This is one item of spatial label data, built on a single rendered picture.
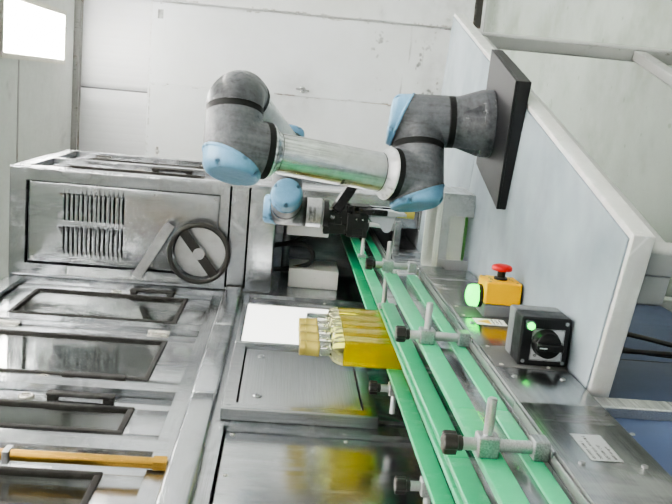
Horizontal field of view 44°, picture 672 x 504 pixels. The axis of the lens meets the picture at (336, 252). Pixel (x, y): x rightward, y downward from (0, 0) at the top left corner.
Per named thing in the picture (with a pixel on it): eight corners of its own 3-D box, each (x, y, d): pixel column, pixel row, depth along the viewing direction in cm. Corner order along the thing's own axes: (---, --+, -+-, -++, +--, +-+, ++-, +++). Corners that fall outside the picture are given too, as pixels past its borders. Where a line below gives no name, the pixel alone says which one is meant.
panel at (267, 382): (349, 318, 269) (243, 310, 267) (350, 309, 268) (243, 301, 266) (378, 430, 181) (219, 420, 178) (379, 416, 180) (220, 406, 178)
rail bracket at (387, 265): (410, 308, 210) (360, 304, 209) (417, 242, 207) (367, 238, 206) (412, 311, 207) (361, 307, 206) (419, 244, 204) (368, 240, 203)
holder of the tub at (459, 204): (450, 288, 228) (422, 286, 228) (462, 187, 223) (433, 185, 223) (463, 303, 212) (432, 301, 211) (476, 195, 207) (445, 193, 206)
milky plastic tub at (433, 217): (451, 268, 228) (419, 266, 227) (460, 186, 223) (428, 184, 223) (464, 283, 211) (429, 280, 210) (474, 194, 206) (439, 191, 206)
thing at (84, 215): (274, 254, 360) (62, 238, 354) (280, 167, 353) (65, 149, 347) (270, 293, 292) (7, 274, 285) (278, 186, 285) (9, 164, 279)
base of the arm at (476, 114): (490, 78, 191) (447, 76, 190) (501, 108, 178) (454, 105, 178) (480, 138, 199) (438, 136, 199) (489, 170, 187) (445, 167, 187)
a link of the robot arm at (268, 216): (262, 218, 210) (262, 227, 218) (305, 222, 211) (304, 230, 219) (264, 188, 212) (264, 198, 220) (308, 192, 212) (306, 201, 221)
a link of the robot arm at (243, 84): (201, 47, 169) (272, 135, 215) (197, 98, 166) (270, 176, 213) (256, 43, 166) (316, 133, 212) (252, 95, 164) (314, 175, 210)
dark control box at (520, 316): (553, 353, 141) (504, 349, 141) (559, 307, 140) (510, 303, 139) (569, 369, 133) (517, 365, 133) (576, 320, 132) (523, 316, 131)
